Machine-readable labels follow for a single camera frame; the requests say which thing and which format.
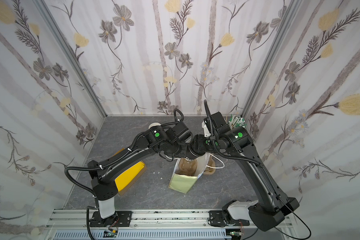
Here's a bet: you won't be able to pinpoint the brown pulp cup carrier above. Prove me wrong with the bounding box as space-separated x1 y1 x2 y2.
175 158 198 176
204 166 216 175

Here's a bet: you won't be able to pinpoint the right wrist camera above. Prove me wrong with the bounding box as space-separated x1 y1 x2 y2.
202 121 211 138

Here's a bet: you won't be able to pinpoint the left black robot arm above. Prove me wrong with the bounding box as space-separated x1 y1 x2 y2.
64 109 197 229

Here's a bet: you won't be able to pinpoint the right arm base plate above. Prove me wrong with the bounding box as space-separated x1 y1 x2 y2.
208 210 227 228

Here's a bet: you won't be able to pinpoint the green white wrapped straws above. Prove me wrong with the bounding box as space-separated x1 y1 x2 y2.
228 115 247 129

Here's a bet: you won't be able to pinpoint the yellow napkins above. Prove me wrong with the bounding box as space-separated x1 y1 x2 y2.
114 161 145 193

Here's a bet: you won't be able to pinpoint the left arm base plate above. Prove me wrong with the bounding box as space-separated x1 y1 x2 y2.
89 211 132 227

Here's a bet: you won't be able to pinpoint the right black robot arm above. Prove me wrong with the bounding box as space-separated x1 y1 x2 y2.
186 101 300 232

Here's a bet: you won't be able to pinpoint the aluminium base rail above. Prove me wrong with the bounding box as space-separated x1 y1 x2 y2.
41 209 297 240

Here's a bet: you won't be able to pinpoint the green white paper bag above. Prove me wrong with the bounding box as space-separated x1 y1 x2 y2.
169 153 225 194

